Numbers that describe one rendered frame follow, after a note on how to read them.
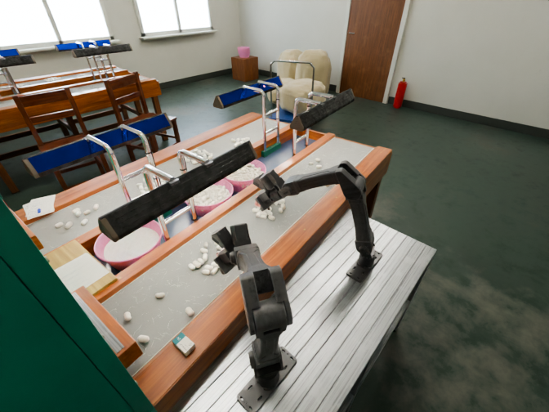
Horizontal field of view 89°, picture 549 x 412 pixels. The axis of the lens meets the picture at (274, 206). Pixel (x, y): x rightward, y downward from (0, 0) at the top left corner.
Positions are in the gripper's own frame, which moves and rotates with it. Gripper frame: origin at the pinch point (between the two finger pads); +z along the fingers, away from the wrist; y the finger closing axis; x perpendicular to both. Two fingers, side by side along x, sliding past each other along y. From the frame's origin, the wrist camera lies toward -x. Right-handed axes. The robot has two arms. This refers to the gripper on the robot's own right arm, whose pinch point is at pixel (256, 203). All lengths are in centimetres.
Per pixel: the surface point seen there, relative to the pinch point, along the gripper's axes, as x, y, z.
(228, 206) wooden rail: -6.2, 5.4, 12.8
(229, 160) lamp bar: -21.6, 12.8, -18.2
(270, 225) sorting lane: 11.4, 1.8, -2.6
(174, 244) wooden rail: -6.1, 37.5, 12.3
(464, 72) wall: 32, -443, -7
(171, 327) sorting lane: 14, 60, -6
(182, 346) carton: 18, 63, -17
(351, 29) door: -128, -457, 105
